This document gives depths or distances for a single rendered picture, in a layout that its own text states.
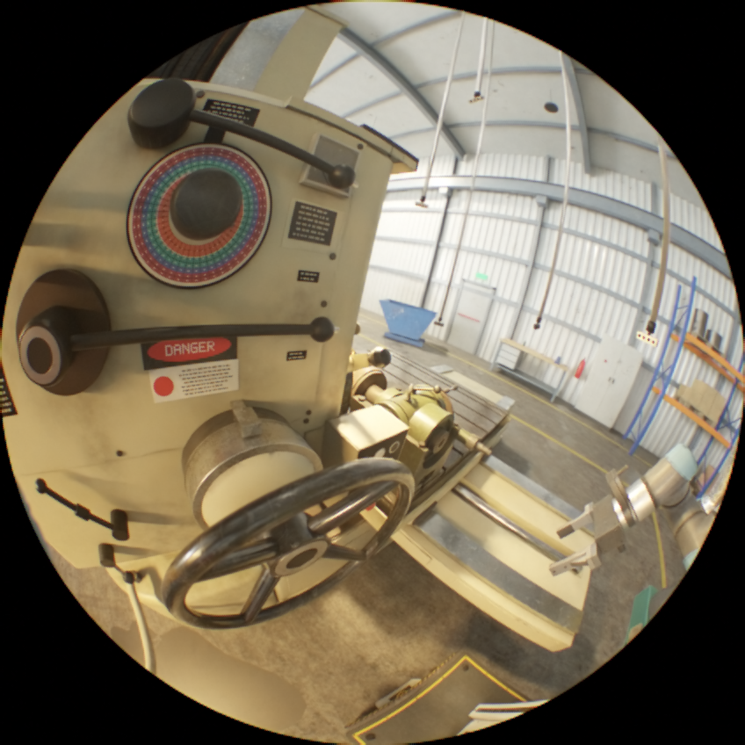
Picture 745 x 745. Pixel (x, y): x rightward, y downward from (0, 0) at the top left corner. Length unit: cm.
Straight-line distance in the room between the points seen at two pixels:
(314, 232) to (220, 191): 18
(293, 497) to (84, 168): 40
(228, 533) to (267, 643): 148
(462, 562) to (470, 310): 748
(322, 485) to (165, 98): 38
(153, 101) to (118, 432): 39
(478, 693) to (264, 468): 145
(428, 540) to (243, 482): 94
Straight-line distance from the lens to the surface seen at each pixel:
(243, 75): 123
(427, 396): 86
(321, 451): 56
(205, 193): 24
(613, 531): 53
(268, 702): 168
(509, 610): 121
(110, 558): 63
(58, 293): 35
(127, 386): 37
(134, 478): 48
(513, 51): 733
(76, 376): 36
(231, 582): 111
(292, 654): 164
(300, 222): 36
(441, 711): 147
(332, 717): 169
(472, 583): 116
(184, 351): 35
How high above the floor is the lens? 164
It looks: 22 degrees down
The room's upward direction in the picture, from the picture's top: 13 degrees clockwise
